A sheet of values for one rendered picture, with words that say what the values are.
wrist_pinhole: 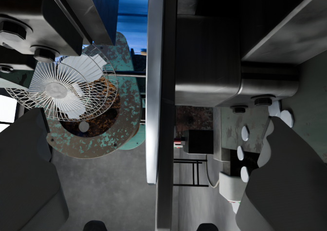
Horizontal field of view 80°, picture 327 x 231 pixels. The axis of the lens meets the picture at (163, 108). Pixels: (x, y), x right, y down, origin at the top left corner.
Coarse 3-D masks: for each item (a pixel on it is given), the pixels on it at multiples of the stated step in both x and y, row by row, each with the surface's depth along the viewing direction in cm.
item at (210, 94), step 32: (192, 32) 19; (224, 32) 19; (192, 64) 18; (224, 64) 18; (192, 96) 21; (224, 96) 20; (256, 96) 19; (288, 96) 19; (160, 128) 15; (160, 160) 15; (160, 192) 15; (160, 224) 14
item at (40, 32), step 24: (0, 0) 19; (24, 0) 19; (48, 0) 20; (0, 24) 19; (24, 24) 20; (48, 24) 20; (72, 24) 25; (24, 48) 26; (48, 48) 25; (72, 48) 25
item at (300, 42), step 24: (240, 0) 19; (264, 0) 15; (288, 0) 12; (312, 0) 10; (240, 24) 19; (264, 24) 15; (288, 24) 13; (312, 24) 13; (240, 48) 19; (264, 48) 16; (288, 48) 16; (312, 48) 16
